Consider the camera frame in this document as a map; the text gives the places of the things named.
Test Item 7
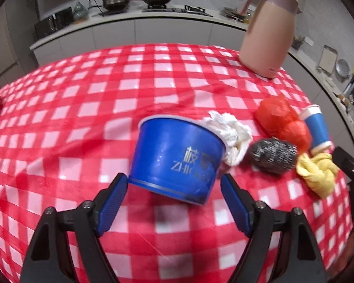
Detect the yellow cloth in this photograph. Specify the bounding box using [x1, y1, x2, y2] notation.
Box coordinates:
[295, 153, 340, 199]

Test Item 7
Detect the blue paper cup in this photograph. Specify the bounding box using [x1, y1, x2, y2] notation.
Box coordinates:
[299, 104, 333, 156]

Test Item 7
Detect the steel wool scrubber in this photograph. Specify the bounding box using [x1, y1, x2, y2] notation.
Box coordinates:
[247, 137, 298, 175]

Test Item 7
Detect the red plastic bag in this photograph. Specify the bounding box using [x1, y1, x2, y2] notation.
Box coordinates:
[254, 95, 312, 154]

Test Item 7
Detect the white tissue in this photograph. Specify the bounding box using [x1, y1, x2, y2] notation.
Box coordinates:
[201, 111, 253, 167]

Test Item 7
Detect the blue paper bowl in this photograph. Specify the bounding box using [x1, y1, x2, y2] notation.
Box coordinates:
[128, 114, 228, 205]

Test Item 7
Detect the metal strainer plate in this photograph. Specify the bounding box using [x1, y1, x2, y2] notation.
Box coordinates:
[335, 59, 350, 79]

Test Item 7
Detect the white cutting board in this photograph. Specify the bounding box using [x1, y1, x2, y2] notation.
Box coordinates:
[317, 45, 338, 77]

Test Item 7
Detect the red checkered tablecloth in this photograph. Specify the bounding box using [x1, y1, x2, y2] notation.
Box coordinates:
[0, 43, 354, 283]

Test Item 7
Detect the utensil holder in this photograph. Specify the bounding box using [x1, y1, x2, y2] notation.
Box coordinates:
[291, 35, 306, 50]

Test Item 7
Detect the pink thermos jug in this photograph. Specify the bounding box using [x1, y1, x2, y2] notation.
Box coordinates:
[238, 0, 299, 79]

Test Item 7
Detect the black microwave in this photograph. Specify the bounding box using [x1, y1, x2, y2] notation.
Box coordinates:
[34, 6, 74, 39]

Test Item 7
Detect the teal ceramic vase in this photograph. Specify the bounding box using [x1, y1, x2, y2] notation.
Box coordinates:
[73, 1, 89, 22]

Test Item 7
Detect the gas stove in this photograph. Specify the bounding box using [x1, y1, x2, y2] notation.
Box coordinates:
[143, 4, 213, 17]

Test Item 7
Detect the cooking pot with lid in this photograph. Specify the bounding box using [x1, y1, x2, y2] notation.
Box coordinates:
[102, 0, 130, 10]

